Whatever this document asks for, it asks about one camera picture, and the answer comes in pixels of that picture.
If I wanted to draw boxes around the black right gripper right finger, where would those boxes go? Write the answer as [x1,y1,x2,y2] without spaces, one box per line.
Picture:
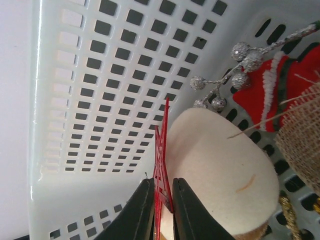
[172,178,233,240]

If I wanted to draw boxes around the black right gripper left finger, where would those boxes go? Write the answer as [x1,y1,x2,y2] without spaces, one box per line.
[96,178,155,240]

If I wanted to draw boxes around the red star ornament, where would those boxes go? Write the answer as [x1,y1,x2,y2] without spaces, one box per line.
[153,98,173,240]

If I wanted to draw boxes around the gold merry christmas sign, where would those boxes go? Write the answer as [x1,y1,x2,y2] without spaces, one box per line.
[278,190,320,240]

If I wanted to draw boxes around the cream felt snowman ornament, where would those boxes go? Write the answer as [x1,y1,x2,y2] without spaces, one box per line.
[165,108,280,240]

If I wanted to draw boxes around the burlap fabric ornament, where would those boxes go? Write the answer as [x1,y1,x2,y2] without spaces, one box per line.
[275,83,320,195]

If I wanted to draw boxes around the white plastic basket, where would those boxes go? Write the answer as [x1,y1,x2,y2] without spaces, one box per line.
[28,0,320,240]

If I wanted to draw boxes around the silver berry sprig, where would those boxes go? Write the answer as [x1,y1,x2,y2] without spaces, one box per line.
[190,20,320,112]

